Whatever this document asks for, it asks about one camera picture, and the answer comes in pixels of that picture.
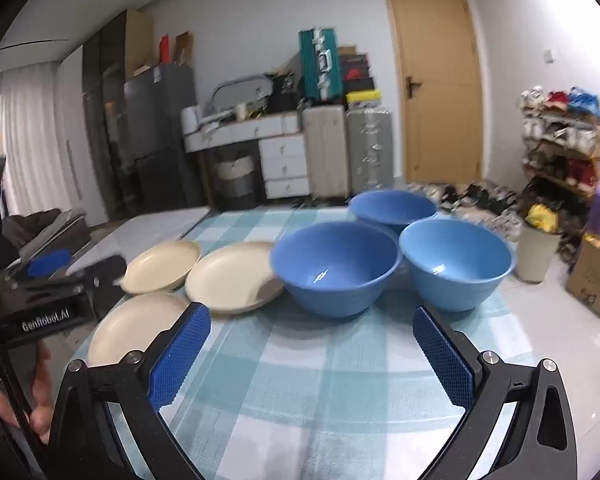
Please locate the yellow plastic bag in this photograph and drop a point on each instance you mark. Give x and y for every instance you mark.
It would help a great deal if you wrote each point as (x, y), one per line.
(542, 216)

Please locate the cream round plate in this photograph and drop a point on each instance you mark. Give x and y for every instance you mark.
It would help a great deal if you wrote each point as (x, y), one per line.
(230, 277)
(130, 325)
(162, 265)

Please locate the teal suitcase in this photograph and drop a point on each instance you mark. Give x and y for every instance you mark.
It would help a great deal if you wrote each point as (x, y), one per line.
(317, 62)

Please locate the teal checked tablecloth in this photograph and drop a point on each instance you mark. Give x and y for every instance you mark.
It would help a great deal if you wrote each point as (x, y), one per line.
(305, 360)

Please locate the wooden door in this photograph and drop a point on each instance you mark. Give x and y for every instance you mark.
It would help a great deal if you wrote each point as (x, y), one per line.
(430, 110)

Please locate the wooden shoe rack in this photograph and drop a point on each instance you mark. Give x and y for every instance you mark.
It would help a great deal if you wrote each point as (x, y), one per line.
(565, 135)

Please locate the grey refrigerator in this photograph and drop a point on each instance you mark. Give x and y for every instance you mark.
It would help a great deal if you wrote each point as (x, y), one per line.
(155, 110)

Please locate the woven laundry basket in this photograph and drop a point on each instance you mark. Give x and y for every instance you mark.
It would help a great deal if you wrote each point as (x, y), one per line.
(235, 175)

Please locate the silver suitcase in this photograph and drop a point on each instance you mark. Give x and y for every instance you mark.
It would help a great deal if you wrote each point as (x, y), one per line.
(370, 147)

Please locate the blue ceramic bowl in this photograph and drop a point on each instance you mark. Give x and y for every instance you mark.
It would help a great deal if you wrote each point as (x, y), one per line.
(335, 270)
(455, 260)
(392, 210)

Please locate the stack of black boxes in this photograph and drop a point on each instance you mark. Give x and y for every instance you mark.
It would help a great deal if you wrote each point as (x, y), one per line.
(357, 72)

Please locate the row of shoes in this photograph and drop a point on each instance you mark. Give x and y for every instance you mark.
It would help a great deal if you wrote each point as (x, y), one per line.
(480, 197)

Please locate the white marble coffee table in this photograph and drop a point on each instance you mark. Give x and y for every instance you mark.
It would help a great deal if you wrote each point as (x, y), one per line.
(150, 230)

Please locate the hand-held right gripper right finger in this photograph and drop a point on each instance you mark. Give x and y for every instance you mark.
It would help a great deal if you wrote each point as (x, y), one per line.
(442, 360)

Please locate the brown cardboard piece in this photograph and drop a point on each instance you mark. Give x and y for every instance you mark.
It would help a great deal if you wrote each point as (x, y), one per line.
(182, 49)

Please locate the white curtain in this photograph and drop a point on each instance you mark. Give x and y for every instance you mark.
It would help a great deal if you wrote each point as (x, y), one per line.
(30, 160)

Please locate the grey mattress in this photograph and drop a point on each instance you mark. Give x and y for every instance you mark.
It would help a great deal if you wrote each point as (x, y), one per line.
(45, 230)

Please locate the beige suitcase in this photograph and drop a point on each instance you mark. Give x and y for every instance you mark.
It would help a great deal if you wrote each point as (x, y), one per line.
(325, 150)

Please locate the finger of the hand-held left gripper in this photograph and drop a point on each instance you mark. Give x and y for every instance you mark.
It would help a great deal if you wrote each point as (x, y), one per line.
(47, 262)
(70, 286)

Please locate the dark tall cabinet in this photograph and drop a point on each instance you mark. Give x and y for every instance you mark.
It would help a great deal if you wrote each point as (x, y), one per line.
(105, 110)

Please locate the red box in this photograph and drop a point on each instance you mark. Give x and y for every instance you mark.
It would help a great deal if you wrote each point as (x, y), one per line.
(165, 49)

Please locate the white trash bin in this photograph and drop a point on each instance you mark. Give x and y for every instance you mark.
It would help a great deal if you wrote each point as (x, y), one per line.
(535, 255)

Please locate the person's left hand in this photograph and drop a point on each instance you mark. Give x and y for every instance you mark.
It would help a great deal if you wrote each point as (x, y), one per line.
(40, 385)

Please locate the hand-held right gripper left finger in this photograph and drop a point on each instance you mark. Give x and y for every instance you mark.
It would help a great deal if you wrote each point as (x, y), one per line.
(180, 355)

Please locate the yellow flat box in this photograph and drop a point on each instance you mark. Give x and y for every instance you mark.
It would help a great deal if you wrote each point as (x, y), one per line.
(362, 96)

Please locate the white wall switch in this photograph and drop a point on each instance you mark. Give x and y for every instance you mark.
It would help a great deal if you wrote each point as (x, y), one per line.
(547, 56)

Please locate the white drawer dresser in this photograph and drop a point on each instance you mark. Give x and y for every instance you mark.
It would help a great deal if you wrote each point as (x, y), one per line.
(282, 152)

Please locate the brown cardboard box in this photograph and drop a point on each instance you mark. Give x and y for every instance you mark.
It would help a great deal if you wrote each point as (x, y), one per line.
(592, 275)

